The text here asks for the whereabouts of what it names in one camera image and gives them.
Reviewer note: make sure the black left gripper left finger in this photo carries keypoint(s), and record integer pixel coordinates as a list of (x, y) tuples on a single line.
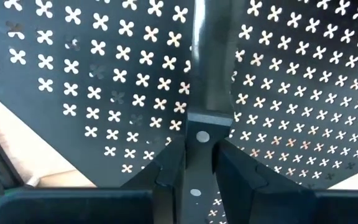
[(73, 208)]

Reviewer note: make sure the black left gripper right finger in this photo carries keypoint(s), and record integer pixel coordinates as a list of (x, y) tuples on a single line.
[(291, 208)]

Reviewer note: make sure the black perforated metal shelf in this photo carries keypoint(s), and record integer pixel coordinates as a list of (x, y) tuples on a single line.
[(73, 46)]

